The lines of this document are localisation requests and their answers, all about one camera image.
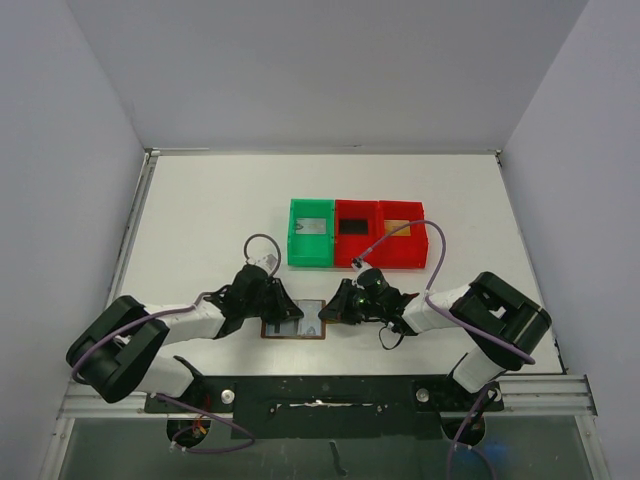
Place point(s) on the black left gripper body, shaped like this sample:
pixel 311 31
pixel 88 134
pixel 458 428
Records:
pixel 272 301

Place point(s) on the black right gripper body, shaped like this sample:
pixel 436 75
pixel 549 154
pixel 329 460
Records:
pixel 347 304

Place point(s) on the brown leather card holder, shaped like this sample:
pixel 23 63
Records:
pixel 284 330

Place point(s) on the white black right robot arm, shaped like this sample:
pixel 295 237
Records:
pixel 505 325

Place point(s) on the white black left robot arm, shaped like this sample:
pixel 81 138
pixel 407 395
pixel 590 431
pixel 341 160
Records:
pixel 119 353

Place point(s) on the gold VIP card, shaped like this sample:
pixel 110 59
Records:
pixel 399 227

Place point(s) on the black card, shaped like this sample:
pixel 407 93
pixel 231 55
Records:
pixel 353 226

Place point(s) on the silver VIP card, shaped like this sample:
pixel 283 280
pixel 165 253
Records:
pixel 310 226

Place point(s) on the red plastic bin right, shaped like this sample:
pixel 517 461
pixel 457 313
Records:
pixel 407 248

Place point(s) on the red plastic bin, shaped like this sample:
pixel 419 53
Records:
pixel 407 248
pixel 347 247

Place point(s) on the red plastic bin middle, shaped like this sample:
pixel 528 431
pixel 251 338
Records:
pixel 347 247

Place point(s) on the green plastic bin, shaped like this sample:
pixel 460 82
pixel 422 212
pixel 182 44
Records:
pixel 315 251

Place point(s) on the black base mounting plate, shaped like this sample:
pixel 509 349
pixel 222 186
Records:
pixel 342 407

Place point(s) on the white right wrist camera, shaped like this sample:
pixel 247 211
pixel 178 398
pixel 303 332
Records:
pixel 359 264

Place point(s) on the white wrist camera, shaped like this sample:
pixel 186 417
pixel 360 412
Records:
pixel 359 264
pixel 268 263

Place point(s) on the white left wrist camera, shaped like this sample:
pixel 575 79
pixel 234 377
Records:
pixel 268 263

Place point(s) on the aluminium left frame rail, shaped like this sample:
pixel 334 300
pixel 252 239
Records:
pixel 144 181

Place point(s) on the aluminium frame rail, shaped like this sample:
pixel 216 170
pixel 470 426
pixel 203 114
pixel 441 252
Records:
pixel 524 395
pixel 144 181

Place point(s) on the aluminium front frame rail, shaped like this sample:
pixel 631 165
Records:
pixel 524 395

